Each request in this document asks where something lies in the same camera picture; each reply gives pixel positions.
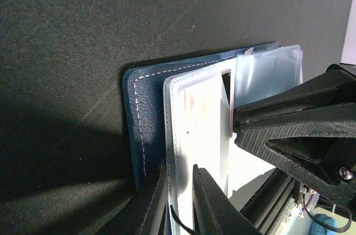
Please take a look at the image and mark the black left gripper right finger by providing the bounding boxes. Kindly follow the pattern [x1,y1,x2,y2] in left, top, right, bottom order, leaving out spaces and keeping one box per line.
[192,165,260,235]

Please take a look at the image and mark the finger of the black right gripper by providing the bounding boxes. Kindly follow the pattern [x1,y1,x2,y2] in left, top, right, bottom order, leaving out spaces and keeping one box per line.
[234,68,355,127]
[234,104,355,207]

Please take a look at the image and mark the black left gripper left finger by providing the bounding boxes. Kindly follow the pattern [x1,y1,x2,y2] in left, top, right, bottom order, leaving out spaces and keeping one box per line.
[97,164,167,235]

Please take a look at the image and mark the navy blue card holder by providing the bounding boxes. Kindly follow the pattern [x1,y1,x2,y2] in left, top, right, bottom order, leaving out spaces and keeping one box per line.
[123,43,303,234]

